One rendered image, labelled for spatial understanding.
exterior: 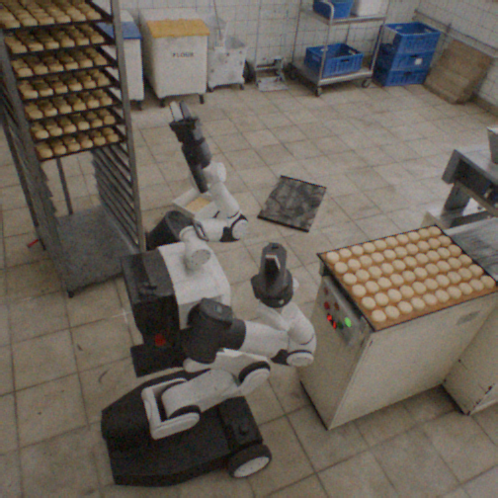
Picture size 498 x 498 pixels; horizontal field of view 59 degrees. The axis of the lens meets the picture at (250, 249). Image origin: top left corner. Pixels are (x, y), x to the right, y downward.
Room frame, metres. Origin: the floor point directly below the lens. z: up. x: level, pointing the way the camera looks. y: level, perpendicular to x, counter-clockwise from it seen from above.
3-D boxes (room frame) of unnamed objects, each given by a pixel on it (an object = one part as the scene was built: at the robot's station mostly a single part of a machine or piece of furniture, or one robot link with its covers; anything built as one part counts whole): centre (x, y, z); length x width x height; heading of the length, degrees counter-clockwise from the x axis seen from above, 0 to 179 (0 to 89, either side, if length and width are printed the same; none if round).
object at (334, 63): (5.32, -0.70, 0.29); 0.56 x 0.38 x 0.20; 126
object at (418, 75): (5.72, -1.57, 0.10); 0.60 x 0.40 x 0.20; 116
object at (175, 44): (4.54, 0.98, 0.38); 0.64 x 0.54 x 0.77; 26
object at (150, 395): (0.91, 0.26, 0.28); 0.21 x 0.20 x 0.13; 117
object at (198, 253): (0.96, 0.16, 1.18); 0.10 x 0.07 x 0.09; 27
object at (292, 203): (2.85, -0.29, 0.02); 0.60 x 0.40 x 0.03; 165
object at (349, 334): (1.13, -0.37, 0.77); 0.24 x 0.04 x 0.14; 28
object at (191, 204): (2.56, 0.42, 0.08); 0.30 x 0.22 x 0.16; 148
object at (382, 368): (1.30, -0.69, 0.45); 0.70 x 0.34 x 0.90; 118
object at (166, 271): (0.93, 0.22, 0.98); 0.34 x 0.30 x 0.36; 27
